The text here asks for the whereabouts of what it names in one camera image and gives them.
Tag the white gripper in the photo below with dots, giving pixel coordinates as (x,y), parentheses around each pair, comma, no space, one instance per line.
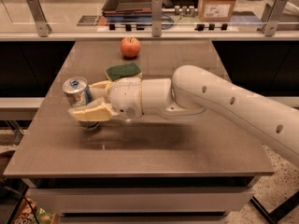
(125,96)

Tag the silver blue redbull can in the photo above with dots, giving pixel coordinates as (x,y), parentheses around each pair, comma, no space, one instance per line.
(77,92)

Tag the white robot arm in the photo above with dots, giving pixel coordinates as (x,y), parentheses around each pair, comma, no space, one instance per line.
(188,94)

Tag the red apple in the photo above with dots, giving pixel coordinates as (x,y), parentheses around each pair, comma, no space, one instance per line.
(130,47)

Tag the green yellow sponge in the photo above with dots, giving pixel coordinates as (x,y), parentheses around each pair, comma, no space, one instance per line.
(114,73)

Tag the dark open tray box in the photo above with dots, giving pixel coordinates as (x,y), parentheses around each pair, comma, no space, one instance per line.
(112,7)

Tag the white table drawer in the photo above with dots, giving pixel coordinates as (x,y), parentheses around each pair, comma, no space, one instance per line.
(142,200)

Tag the colourful snack bag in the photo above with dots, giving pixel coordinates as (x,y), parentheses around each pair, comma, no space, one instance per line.
(33,214)

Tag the brown cardboard box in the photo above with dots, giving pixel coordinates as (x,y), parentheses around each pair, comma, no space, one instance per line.
(215,10)

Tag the left metal glass bracket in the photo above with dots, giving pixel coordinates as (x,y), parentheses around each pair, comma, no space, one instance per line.
(42,26)

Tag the metal glass bracket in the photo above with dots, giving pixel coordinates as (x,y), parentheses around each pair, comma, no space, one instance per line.
(270,18)
(42,26)
(156,17)

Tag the middle metal glass bracket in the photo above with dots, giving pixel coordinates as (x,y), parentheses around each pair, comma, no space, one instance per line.
(156,17)

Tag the right metal glass bracket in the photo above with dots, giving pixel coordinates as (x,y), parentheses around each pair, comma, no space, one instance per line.
(270,18)

